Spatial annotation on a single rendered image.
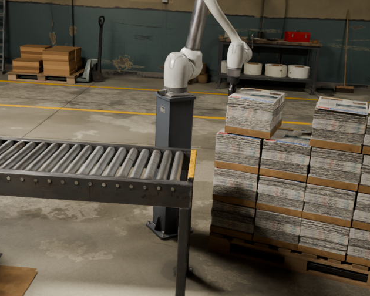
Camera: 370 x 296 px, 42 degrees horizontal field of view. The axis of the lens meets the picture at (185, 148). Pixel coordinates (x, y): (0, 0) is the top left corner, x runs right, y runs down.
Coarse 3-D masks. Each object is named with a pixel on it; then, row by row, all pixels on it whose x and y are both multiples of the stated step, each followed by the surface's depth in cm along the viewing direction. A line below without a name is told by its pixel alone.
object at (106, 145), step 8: (48, 144) 275; (72, 144) 274; (80, 144) 274; (88, 144) 274; (96, 144) 274; (104, 144) 275; (112, 144) 276; (120, 144) 276; (104, 152) 274; (128, 152) 273; (152, 152) 272; (184, 152) 271; (136, 160) 275; (160, 160) 274; (184, 160) 273; (184, 168) 274
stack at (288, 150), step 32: (224, 128) 311; (288, 128) 318; (224, 160) 302; (256, 160) 294; (288, 160) 288; (320, 160) 281; (352, 160) 274; (224, 192) 308; (256, 192) 302; (288, 192) 292; (320, 192) 285; (352, 192) 278; (224, 224) 315; (256, 224) 306; (288, 224) 299; (320, 224) 291; (288, 256) 304; (320, 256) 320; (352, 256) 289
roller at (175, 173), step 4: (176, 152) 271; (180, 152) 269; (176, 156) 263; (180, 156) 262; (176, 160) 255; (180, 160) 257; (176, 164) 249; (180, 164) 251; (172, 168) 248; (176, 168) 244; (180, 168) 247; (172, 172) 240; (176, 172) 239; (180, 172) 244; (172, 176) 234; (176, 176) 234
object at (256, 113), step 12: (228, 96) 292; (240, 96) 293; (252, 96) 295; (264, 96) 299; (228, 108) 293; (240, 108) 291; (252, 108) 288; (264, 108) 285; (276, 108) 290; (228, 120) 296; (240, 120) 293; (252, 120) 290; (264, 120) 287
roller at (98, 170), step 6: (108, 150) 265; (114, 150) 270; (102, 156) 257; (108, 156) 258; (102, 162) 247; (108, 162) 254; (96, 168) 239; (102, 168) 242; (90, 174) 231; (96, 174) 232
